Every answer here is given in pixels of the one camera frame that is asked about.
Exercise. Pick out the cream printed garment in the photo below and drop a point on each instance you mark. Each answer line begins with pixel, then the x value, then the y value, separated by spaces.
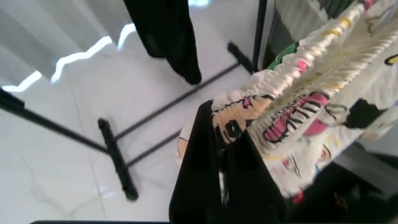
pixel 311 77

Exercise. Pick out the black short-sleeved shirt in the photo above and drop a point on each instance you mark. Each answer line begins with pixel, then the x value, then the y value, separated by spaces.
pixel 168 31

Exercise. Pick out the white laundry basket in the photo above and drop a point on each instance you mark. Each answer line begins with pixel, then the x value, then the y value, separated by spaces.
pixel 289 34

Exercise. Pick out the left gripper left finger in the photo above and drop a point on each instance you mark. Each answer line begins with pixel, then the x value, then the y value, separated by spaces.
pixel 196 174

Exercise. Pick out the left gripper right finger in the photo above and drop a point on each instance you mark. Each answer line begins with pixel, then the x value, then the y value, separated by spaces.
pixel 252 186

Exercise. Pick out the black clothes rack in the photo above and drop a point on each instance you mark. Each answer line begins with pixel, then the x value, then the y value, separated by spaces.
pixel 118 161

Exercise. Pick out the white curtain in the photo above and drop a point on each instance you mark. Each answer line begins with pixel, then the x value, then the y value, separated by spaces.
pixel 46 31

